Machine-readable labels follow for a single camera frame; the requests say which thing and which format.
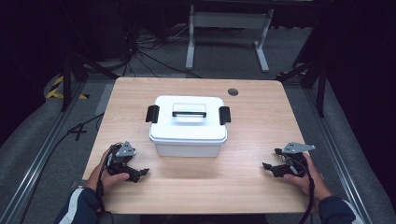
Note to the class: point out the grey metal table frame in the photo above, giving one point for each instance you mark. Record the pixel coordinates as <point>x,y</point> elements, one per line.
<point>229,20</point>

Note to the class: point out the person's left hand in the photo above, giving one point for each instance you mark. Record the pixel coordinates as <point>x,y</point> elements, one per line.
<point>107,181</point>

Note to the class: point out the person's right hand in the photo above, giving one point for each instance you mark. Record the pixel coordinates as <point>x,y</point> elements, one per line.
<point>316,185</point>

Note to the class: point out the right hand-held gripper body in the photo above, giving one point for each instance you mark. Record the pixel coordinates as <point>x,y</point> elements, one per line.
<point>297,165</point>

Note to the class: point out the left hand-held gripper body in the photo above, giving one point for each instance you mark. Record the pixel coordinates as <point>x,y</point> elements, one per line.
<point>124,151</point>

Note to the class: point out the white plastic storage box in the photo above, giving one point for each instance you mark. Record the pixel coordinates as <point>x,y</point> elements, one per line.
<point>186,151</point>

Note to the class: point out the yellow black floor tape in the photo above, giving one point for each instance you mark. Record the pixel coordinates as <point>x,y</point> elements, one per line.
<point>56,92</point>

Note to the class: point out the aluminium floor rail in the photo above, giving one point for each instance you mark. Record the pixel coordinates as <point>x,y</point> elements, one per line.
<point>40,158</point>
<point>336,149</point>

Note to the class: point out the black tripod stand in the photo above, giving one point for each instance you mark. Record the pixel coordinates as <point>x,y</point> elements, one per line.
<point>66,84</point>
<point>320,90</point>

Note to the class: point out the white box lid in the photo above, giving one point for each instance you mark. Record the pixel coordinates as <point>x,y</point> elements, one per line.
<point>186,129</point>

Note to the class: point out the black box latch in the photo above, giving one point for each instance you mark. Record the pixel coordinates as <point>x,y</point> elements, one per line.
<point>152,114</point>
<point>224,115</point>

